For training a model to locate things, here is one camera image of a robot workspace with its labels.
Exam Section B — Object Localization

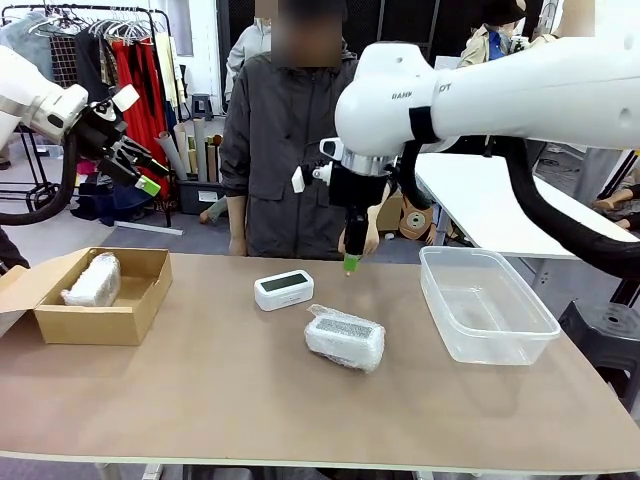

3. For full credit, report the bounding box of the open brown cardboard box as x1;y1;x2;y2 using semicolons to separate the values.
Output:
0;246;174;347

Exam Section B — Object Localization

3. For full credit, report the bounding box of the brown paper roll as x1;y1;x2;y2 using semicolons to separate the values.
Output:
398;192;434;242

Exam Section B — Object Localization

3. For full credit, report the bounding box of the bubble white clock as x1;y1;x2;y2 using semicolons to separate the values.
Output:
60;252;123;308

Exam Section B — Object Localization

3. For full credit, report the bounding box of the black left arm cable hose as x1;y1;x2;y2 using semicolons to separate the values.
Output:
0;132;79;226

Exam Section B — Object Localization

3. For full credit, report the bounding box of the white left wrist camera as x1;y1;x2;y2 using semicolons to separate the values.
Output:
110;83;140;112

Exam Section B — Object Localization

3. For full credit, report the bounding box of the dark blue garment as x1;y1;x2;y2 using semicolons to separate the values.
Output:
72;179;151;226

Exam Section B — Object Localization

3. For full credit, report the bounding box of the red hanging garment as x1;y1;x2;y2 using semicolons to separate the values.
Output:
110;39;169;166

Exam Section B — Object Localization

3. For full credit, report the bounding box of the clear plastic container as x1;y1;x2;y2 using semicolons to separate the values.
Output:
418;245;562;366

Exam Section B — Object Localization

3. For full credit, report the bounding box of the white work table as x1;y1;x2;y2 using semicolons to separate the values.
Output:
414;152;640;291

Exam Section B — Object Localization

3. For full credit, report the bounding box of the mannequin in cream coat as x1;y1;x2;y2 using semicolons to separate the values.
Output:
554;0;596;39

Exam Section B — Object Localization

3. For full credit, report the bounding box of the person in dark grey jacket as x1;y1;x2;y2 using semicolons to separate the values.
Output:
219;0;396;261

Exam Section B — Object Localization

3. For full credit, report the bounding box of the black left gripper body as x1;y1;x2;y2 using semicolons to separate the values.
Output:
74;101;129;161

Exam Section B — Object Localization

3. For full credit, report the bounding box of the beige cardboard tube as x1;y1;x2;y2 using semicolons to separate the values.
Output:
172;123;199;176

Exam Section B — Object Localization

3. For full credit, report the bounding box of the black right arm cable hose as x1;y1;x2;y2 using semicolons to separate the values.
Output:
397;134;640;266

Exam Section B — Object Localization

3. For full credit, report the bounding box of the small dark step stool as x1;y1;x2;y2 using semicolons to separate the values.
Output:
191;93;215;121

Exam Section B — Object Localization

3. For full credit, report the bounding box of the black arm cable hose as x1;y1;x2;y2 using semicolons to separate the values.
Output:
397;134;640;266
0;132;79;226

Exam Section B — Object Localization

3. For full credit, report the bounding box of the mannequin in beige trench coat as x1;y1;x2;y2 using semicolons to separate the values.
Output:
457;0;531;69

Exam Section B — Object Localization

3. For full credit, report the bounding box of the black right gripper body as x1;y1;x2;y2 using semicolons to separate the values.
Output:
328;163;386;221

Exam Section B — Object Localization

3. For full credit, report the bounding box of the white aluminium bar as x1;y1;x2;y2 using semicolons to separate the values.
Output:
115;223;184;236

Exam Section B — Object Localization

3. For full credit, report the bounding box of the seated mannequin in green shirt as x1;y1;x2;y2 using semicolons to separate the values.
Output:
199;195;229;225

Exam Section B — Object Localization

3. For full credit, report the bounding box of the bubble clock showing display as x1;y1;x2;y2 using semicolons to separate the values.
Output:
304;303;387;375

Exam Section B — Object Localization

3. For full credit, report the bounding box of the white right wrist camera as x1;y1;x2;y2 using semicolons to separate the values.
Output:
292;164;334;195

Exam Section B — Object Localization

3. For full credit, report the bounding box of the person's left hand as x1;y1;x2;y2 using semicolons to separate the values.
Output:
363;203;384;256

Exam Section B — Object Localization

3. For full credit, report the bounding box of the black metal clothes rack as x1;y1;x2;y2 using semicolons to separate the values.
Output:
0;4;174;231

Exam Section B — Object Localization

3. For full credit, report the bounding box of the person's right hand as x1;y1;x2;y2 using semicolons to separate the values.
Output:
227;196;249;256

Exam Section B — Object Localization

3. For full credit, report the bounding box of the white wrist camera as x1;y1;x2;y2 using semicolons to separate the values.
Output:
292;164;334;195
110;83;140;112

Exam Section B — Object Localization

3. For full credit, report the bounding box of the grey cardboard tube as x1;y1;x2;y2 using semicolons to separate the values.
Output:
193;118;209;184

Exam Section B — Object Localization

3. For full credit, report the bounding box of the black hanging garment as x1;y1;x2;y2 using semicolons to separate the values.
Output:
74;34;114;101

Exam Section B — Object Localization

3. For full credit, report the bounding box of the unwrapped white digital clock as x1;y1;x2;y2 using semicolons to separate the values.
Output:
253;269;315;313

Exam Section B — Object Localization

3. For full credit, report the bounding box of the cream hanging fabric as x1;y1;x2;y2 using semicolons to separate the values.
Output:
153;32;187;121

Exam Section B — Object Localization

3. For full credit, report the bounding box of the person in black sleeve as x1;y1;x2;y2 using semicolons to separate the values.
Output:
0;227;30;276

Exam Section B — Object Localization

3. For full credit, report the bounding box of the person in grey hoodie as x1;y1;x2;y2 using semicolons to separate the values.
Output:
225;17;274;109

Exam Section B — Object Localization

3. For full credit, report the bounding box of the black storage bin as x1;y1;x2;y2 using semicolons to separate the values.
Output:
178;179;226;216

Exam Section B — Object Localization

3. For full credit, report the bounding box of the black plastic stool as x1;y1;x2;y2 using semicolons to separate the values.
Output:
557;298;640;406

